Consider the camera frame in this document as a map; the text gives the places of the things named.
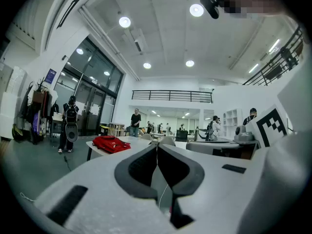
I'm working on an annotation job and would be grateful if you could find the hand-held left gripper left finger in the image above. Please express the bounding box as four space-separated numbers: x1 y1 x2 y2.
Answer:
34 144 176 234

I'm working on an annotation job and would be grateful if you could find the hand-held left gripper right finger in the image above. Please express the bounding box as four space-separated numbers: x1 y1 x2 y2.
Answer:
157 144 253 234

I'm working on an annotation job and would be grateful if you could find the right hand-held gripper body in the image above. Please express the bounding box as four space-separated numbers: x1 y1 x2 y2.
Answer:
237 103 312 234

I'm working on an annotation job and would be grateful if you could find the red backpack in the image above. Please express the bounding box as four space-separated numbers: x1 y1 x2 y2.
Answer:
92 135 132 154

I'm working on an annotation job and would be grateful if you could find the grey desktop device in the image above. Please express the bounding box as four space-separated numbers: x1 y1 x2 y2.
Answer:
234 125 255 142

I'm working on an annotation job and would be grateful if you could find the grey table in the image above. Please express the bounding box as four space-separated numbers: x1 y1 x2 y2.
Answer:
186 140 262 160

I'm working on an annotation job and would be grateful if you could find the white shelf unit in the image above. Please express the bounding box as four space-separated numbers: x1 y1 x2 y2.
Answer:
222 108 243 139

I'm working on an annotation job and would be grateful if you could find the black office chair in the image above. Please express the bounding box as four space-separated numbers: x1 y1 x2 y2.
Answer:
175 129 189 142

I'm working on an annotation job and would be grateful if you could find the wooden rack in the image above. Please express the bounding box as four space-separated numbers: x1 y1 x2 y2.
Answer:
108 122 126 137

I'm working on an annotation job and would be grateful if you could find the glass door front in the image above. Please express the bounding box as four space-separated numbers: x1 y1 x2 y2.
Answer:
53 36 125 137

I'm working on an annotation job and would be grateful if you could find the clothes rack with garments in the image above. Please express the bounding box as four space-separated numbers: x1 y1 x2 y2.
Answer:
17 78 59 145

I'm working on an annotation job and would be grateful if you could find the black balcony railing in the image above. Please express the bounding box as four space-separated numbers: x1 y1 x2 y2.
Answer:
131 89 215 104

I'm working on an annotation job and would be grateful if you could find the black stair railing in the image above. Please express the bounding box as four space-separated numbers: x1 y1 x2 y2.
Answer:
242 25 306 86

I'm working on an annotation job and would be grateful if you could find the ceiling air conditioner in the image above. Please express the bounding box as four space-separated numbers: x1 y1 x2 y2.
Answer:
133 36 147 54

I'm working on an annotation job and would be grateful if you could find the thin white cable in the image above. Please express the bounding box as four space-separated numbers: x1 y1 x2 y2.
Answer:
158 183 170 211

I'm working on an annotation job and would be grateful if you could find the black floor cable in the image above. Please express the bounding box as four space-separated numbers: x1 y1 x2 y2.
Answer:
63 155 73 173

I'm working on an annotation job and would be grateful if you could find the white floor cable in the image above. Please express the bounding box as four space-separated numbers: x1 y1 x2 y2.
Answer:
19 192 36 203

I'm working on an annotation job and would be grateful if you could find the blue wall poster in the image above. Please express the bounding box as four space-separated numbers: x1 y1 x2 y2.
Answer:
44 68 58 85

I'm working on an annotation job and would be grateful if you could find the black head camera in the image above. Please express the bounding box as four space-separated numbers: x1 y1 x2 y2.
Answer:
199 0 220 20

